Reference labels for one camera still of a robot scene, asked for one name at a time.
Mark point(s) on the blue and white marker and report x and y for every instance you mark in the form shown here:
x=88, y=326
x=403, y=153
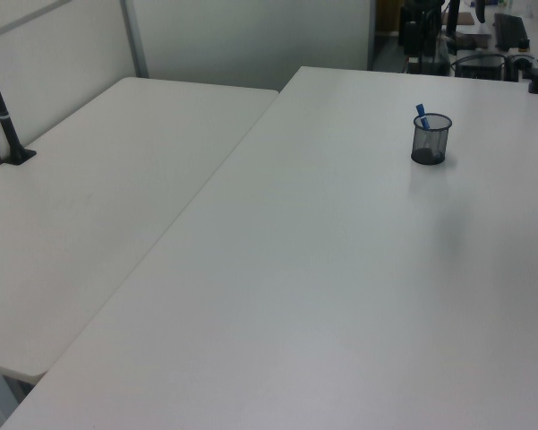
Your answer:
x=420, y=111

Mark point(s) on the white adjoining table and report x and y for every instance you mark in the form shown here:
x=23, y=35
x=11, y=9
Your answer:
x=94, y=201

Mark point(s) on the black mesh pen cup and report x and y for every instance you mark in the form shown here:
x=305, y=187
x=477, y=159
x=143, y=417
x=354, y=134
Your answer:
x=430, y=144

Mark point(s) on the black equipment stand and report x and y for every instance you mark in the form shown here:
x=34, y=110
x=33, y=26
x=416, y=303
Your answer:
x=412, y=36

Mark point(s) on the black computer box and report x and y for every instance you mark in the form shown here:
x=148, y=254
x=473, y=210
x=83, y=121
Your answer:
x=481, y=67

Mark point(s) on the black computer keyboard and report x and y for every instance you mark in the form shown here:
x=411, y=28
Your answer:
x=510, y=29

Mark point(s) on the grey metal partition post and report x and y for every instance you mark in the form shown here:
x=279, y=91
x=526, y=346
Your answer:
x=134, y=40

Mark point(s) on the black camera stand pole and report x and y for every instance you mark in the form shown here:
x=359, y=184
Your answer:
x=5, y=123

